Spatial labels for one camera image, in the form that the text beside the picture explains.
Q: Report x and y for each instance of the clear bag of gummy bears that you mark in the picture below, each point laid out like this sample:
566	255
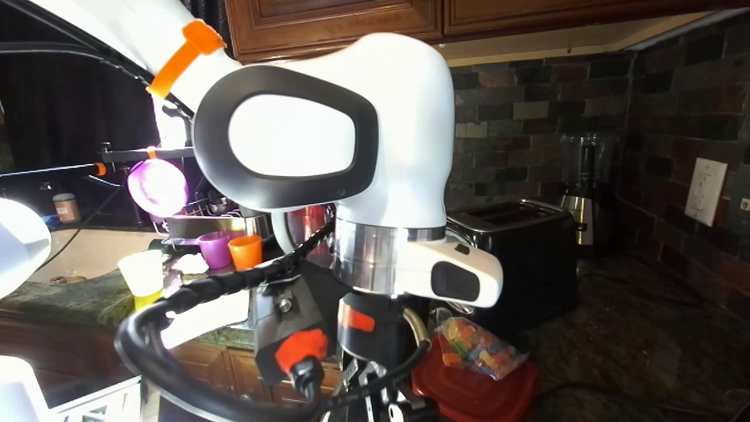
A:
480	347

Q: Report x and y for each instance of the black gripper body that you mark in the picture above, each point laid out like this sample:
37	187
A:
377	328

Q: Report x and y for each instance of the orange plastic cup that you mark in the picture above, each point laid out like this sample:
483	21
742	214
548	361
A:
248	253

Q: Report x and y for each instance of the small white jar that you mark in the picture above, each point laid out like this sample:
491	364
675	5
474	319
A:
67	206

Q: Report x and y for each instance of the yellow-green plastic cup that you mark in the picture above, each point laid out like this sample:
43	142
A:
146	300

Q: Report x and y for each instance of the purple round bowl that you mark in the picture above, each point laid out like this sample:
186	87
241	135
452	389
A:
157	187

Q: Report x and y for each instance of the purple plastic cup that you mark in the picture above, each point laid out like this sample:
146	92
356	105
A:
214	248

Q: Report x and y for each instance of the wooden upper cabinet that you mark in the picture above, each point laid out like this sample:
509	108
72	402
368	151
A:
330	24

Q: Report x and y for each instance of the white plastic cup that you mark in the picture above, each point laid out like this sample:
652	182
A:
142	272

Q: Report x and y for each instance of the red plate with food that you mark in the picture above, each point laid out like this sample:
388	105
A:
483	400

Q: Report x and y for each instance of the black chrome toaster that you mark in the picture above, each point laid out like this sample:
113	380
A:
539	259

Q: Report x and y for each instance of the small white dish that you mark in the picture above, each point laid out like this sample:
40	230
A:
190	264

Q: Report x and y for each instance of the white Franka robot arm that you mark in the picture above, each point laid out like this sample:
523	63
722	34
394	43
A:
406	117

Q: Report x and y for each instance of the dish rack with dishes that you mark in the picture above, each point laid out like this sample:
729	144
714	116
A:
195	219

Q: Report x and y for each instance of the small wall outlet plate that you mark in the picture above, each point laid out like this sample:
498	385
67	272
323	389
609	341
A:
743	204

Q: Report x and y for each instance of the black wrist camera orange mount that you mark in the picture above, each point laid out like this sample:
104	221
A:
295	336

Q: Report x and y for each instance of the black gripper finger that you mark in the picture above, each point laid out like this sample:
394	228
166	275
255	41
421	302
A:
398	400
359	394

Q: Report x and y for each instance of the white wall outlet plate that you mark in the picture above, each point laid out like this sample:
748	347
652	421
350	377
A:
707	191

